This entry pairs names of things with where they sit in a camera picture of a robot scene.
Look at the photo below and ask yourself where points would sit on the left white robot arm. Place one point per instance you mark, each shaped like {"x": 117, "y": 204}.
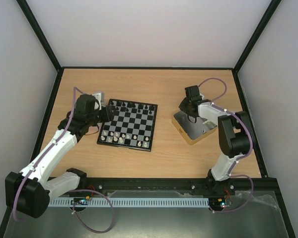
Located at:
{"x": 30, "y": 191}

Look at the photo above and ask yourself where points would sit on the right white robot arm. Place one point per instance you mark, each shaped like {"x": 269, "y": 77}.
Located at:
{"x": 235, "y": 135}

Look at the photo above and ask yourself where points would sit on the metal base plate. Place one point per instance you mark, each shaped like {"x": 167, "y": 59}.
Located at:
{"x": 259, "y": 217}

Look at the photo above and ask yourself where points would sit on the black and grey chessboard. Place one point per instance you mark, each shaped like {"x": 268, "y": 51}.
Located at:
{"x": 142, "y": 125}

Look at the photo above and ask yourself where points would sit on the gold metal tin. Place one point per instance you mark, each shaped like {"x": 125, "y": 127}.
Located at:
{"x": 191, "y": 129}

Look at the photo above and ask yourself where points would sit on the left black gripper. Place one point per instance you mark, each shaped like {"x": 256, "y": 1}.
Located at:
{"x": 108, "y": 115}

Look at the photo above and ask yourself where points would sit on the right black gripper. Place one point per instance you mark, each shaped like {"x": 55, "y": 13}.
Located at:
{"x": 188, "y": 107}

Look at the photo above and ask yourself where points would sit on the light blue cable duct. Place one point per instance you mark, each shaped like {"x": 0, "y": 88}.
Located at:
{"x": 132, "y": 202}

